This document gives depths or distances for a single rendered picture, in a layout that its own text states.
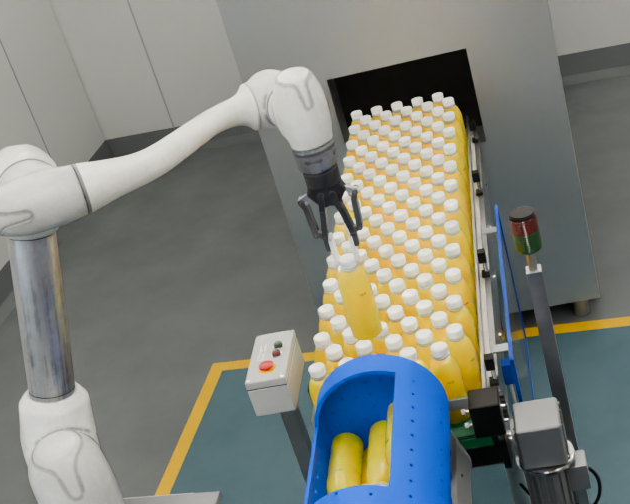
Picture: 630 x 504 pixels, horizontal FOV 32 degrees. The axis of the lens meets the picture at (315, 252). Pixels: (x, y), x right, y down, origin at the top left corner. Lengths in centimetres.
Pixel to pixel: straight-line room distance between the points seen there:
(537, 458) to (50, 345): 115
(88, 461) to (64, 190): 57
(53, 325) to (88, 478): 33
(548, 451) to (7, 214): 134
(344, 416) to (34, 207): 81
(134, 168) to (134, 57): 493
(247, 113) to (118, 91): 488
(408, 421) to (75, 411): 74
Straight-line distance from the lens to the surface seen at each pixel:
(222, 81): 693
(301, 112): 219
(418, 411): 219
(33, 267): 231
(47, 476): 230
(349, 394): 237
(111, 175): 212
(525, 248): 265
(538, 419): 263
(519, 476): 308
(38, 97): 675
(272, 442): 424
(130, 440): 458
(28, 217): 210
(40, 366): 241
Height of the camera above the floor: 252
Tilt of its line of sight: 28 degrees down
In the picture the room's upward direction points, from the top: 18 degrees counter-clockwise
